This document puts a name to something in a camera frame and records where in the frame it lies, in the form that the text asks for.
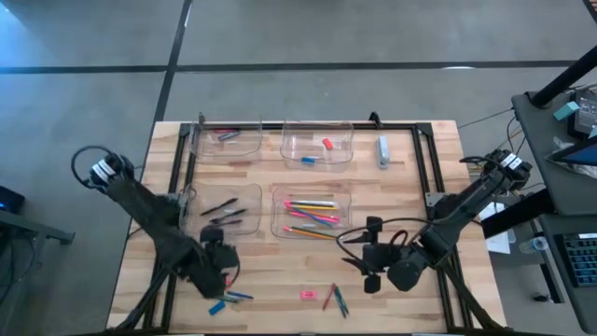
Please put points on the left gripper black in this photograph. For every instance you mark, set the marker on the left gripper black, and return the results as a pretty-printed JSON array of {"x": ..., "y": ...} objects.
[{"x": 219, "y": 266}]

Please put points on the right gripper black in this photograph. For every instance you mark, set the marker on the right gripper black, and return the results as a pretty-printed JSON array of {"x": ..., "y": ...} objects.
[{"x": 382, "y": 259}]

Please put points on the orange eraser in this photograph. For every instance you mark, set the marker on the orange eraser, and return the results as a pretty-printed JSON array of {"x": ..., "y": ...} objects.
[{"x": 228, "y": 280}]

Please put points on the green pencil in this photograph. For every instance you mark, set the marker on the green pencil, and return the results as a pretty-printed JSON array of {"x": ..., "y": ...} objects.
[{"x": 322, "y": 232}]

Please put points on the purple-grey pen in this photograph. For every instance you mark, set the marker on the purple-grey pen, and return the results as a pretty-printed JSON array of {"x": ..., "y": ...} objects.
[{"x": 228, "y": 222}]

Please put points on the black pen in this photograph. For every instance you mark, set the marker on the black pen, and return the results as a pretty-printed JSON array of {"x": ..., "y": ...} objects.
[
  {"x": 219, "y": 206},
  {"x": 228, "y": 216}
]

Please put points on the orange pencil with pink eraser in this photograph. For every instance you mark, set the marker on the orange pencil with pink eraser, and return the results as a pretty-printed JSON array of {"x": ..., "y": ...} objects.
[
  {"x": 322, "y": 214},
  {"x": 303, "y": 232}
]

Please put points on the yellow pencil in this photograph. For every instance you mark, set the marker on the yellow pencil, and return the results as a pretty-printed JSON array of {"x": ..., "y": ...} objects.
[{"x": 322, "y": 207}]

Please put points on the grey pencil with pink eraser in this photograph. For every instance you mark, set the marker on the grey pencil with pink eraser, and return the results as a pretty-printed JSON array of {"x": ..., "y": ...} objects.
[{"x": 317, "y": 203}]

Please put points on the clear plastic bin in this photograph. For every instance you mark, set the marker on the clear plastic bin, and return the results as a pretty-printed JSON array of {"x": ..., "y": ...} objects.
[
  {"x": 252, "y": 196},
  {"x": 312, "y": 193},
  {"x": 242, "y": 151},
  {"x": 294, "y": 140}
]

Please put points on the red eraser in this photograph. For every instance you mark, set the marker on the red eraser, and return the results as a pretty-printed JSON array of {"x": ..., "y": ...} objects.
[{"x": 328, "y": 144}]

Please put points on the red crayon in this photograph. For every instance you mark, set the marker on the red crayon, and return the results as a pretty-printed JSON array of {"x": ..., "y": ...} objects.
[{"x": 224, "y": 131}]

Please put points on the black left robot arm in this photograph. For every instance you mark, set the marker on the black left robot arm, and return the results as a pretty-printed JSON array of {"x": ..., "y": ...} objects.
[{"x": 149, "y": 217}]

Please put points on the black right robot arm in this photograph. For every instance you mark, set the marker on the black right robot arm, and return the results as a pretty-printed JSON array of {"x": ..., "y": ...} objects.
[{"x": 462, "y": 211}]

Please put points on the red marker pen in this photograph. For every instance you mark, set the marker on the red marker pen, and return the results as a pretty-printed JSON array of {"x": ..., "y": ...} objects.
[{"x": 328, "y": 297}]

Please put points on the pink rubber eraser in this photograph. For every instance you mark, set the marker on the pink rubber eraser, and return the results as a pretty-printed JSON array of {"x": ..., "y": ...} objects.
[{"x": 308, "y": 295}]

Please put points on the grey stapler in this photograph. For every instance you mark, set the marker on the grey stapler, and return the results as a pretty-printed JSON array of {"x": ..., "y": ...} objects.
[{"x": 383, "y": 151}]

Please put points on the white paper sheet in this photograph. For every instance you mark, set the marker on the white paper sheet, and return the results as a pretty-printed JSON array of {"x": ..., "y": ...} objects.
[{"x": 499, "y": 242}]

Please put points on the black rig beam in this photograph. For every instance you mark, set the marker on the black rig beam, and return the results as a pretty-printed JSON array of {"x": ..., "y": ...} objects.
[{"x": 517, "y": 214}]

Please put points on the grey metal stand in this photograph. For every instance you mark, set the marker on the grey metal stand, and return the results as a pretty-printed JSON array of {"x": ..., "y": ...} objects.
[{"x": 46, "y": 233}]

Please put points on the clear water bottle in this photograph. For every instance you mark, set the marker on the clear water bottle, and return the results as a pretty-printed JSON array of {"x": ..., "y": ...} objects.
[{"x": 536, "y": 244}]

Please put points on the small black floor object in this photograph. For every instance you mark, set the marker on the small black floor object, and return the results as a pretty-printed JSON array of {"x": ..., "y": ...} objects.
[{"x": 541, "y": 297}]

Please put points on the grey side desk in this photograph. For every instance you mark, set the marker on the grey side desk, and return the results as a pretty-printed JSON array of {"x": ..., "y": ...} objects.
[{"x": 569, "y": 196}]

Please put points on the black device with blue light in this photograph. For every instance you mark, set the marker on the black device with blue light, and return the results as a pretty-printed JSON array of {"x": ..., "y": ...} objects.
[{"x": 11, "y": 200}]

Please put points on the backlit computer keyboard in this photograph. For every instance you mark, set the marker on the backlit computer keyboard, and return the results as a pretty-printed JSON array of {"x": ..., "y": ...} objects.
[{"x": 580, "y": 259}]

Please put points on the dark blue tablet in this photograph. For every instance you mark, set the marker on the dark blue tablet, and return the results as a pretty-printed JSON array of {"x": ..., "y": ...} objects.
[{"x": 583, "y": 156}]

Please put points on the teal box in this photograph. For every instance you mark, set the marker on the teal box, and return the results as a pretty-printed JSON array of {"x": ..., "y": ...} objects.
[{"x": 565, "y": 111}]

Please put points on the black electronic device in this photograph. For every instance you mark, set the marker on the black electronic device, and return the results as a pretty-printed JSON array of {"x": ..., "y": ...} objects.
[{"x": 587, "y": 114}]

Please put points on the black rig pole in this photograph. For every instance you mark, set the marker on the black rig pole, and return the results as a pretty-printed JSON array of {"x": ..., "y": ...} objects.
[{"x": 564, "y": 77}]

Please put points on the black frame clamp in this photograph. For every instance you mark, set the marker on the black frame clamp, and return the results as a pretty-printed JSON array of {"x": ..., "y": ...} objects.
[
  {"x": 375, "y": 120},
  {"x": 201, "y": 119}
]

